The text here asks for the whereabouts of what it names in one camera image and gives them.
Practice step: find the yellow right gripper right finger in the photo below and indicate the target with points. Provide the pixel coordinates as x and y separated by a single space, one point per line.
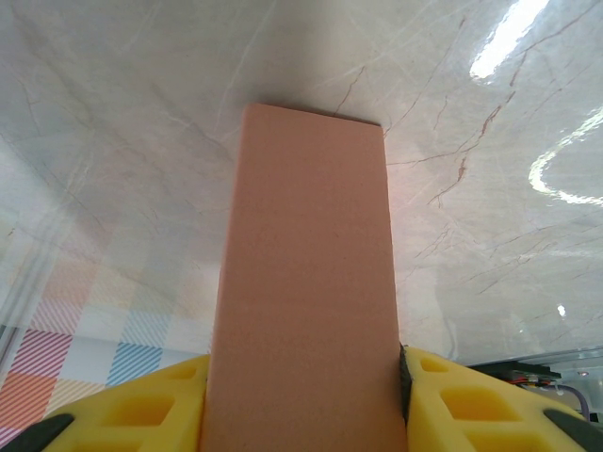
480 414

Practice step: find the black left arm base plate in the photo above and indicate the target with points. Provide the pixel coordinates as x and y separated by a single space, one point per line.
527 372

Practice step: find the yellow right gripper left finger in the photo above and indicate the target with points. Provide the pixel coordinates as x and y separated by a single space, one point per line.
141 414

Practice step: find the pink paper box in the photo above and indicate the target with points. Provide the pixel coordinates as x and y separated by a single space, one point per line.
306 282

